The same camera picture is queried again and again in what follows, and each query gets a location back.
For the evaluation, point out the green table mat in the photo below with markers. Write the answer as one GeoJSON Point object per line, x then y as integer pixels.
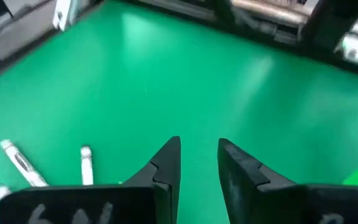
{"type": "Point", "coordinates": [166, 77]}

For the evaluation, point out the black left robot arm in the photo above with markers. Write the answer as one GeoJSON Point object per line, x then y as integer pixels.
{"type": "Point", "coordinates": [331, 25]}

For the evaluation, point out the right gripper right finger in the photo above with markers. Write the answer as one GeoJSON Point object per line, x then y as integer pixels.
{"type": "Point", "coordinates": [275, 205]}

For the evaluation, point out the white metal bracket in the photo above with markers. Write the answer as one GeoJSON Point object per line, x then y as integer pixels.
{"type": "Point", "coordinates": [62, 15]}

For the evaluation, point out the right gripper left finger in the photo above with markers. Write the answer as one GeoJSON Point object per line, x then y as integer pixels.
{"type": "Point", "coordinates": [89, 205]}

